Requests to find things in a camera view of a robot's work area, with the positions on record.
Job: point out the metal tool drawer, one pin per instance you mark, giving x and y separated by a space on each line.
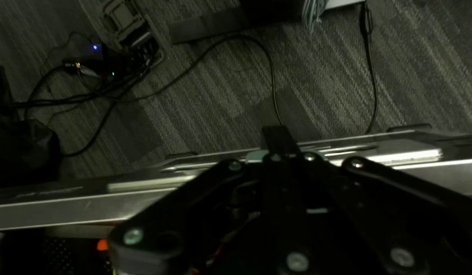
87 212

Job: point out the orange handled tool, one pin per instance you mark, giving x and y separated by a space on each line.
102 245

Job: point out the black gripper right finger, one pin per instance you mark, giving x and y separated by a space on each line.
383 221

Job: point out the floor power box blue light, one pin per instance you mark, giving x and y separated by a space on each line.
134 53

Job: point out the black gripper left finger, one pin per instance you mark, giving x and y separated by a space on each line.
211 225

